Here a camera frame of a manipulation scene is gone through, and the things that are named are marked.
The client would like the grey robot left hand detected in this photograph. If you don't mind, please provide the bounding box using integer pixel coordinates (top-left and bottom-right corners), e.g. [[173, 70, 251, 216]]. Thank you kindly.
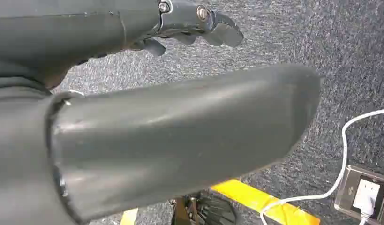
[[0, 0, 323, 225]]

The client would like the black robot foot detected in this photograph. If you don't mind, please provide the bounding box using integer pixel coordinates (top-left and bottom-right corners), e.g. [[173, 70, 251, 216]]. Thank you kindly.
[[171, 192, 240, 225]]

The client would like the yellow floor tape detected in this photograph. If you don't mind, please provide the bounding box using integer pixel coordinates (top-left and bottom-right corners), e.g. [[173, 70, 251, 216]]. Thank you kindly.
[[210, 179, 322, 225]]

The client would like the robot left arm ribbed sleeve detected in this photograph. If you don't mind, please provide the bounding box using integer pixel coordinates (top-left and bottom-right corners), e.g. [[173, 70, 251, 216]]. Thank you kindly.
[[0, 59, 78, 225]]

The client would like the floor socket box with plug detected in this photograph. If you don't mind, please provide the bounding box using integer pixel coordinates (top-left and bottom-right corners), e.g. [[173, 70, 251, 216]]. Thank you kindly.
[[334, 165, 384, 225]]

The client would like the white plug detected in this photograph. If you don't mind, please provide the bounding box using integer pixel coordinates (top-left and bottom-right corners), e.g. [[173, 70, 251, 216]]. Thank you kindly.
[[353, 179, 381, 217]]

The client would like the white cable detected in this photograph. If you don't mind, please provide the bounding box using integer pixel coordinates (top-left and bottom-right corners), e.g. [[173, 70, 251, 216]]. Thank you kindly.
[[259, 108, 384, 225]]

